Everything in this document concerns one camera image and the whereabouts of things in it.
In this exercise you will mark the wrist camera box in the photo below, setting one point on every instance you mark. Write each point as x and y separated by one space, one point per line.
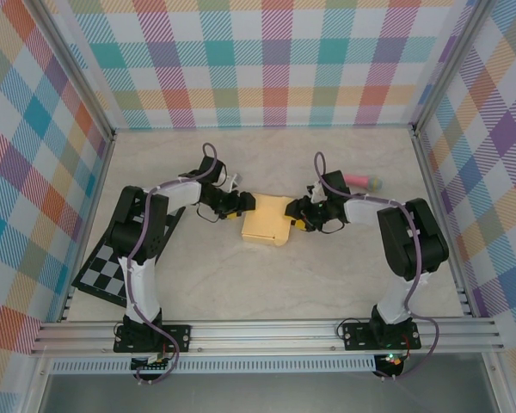
234 180
315 193

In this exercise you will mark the orange paper box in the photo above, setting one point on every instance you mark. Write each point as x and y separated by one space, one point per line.
264 219

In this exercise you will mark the long aluminium mounting rail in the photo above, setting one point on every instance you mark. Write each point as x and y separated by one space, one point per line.
262 335

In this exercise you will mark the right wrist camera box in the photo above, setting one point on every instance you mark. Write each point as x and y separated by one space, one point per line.
315 193

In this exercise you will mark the pink toy microphone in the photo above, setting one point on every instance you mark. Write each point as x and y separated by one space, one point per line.
357 180

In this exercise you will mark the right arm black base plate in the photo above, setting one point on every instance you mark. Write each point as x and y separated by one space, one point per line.
357 337

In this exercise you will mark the aluminium side rail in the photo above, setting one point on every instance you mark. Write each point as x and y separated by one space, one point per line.
423 150

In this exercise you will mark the aluminium frame post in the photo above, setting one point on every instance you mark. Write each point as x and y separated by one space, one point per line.
75 73
451 64

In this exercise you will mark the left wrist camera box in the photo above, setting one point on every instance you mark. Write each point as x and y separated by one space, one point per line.
234 180

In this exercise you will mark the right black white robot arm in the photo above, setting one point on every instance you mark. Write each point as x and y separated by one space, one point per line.
413 241

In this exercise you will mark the black grey checkerboard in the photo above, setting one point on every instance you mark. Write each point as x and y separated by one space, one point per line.
103 275

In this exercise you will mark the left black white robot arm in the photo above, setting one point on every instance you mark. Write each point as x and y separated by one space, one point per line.
133 228

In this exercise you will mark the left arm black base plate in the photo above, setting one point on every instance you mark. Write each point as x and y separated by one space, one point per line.
178 337

